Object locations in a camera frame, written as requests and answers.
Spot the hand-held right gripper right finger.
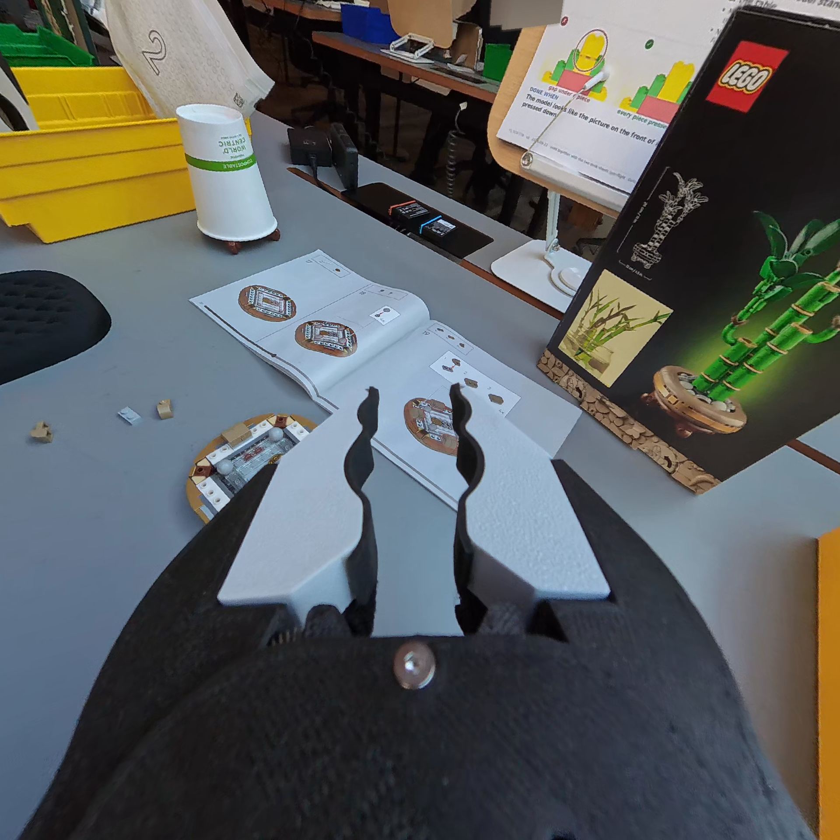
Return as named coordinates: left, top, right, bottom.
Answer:
left=449, top=382, right=613, bottom=636

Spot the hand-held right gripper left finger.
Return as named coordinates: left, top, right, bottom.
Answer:
left=217, top=386, right=382, bottom=637

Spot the round lego base build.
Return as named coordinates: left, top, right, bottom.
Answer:
left=186, top=413, right=319, bottom=525

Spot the lego instruction booklet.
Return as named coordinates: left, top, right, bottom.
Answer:
left=189, top=249, right=582, bottom=511

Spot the brown lego piece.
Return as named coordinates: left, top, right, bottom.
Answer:
left=223, top=226, right=282, bottom=256

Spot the black lego set box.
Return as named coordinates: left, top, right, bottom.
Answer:
left=537, top=7, right=840, bottom=494

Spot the black tray with batteries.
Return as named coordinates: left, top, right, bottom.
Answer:
left=341, top=182, right=494, bottom=259

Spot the black textured wrist rest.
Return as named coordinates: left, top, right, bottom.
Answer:
left=0, top=270, right=112, bottom=387

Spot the white paper cup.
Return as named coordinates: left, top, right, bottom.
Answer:
left=176, top=104, right=279, bottom=242

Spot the black power adapter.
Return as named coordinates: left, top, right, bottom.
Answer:
left=287, top=122, right=360, bottom=193

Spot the wooden clipboard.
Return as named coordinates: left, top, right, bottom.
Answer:
left=487, top=23, right=624, bottom=214

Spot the yellow plastic storage bin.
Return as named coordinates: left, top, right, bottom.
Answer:
left=0, top=118, right=253, bottom=245
left=10, top=66, right=158, bottom=132

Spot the printed instruction sheet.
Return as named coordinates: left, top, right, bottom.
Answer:
left=495, top=0, right=840, bottom=195

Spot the background desk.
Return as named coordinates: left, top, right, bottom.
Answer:
left=308, top=29, right=519, bottom=198

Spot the white paper bag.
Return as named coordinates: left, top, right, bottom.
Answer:
left=105, top=0, right=277, bottom=119

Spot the blue plastic bin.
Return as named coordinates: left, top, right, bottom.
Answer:
left=340, top=2, right=403, bottom=46

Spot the cardboard piece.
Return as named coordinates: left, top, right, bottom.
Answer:
left=387, top=0, right=483, bottom=67

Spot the green plastic bin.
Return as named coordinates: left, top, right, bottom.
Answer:
left=0, top=23, right=96, bottom=68

